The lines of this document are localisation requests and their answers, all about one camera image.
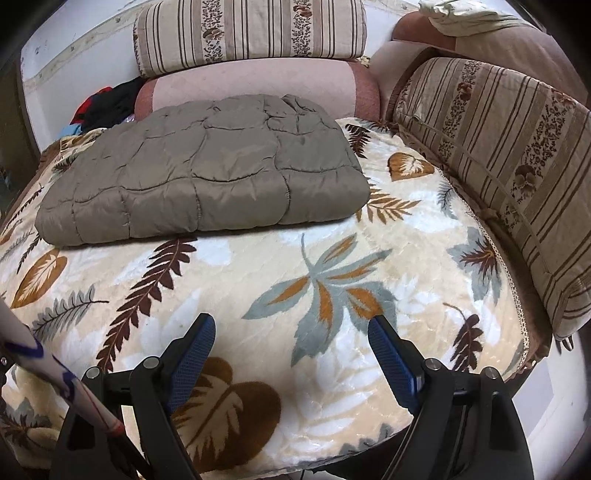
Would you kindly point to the white cloth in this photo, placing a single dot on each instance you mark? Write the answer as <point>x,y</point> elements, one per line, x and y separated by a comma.
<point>461,18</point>

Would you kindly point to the leaf print blanket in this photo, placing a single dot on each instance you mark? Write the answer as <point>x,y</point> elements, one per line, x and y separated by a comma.
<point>300,258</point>

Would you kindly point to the pink bolster cushion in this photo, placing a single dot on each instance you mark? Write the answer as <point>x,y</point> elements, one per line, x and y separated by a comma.
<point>277,79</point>

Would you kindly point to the long striped floral cushion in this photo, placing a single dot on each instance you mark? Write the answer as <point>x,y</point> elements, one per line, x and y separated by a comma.
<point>508,161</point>

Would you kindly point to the clear plastic bag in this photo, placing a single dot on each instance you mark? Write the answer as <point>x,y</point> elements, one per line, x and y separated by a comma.
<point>129,120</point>

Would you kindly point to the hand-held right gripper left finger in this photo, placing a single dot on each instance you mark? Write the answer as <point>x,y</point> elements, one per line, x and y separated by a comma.
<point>194,356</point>

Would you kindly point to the light blue cloth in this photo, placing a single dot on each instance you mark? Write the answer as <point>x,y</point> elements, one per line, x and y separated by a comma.
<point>71,130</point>

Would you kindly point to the black cloth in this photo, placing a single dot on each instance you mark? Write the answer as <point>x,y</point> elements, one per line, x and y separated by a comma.
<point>115,104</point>

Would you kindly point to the olive quilted jacket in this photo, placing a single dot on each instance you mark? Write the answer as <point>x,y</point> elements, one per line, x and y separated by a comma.
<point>207,175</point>

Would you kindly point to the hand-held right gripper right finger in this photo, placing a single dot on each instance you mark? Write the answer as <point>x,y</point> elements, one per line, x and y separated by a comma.
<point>393,365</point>

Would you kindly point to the red cloth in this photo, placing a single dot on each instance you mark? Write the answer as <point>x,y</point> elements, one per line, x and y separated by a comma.
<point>85,107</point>

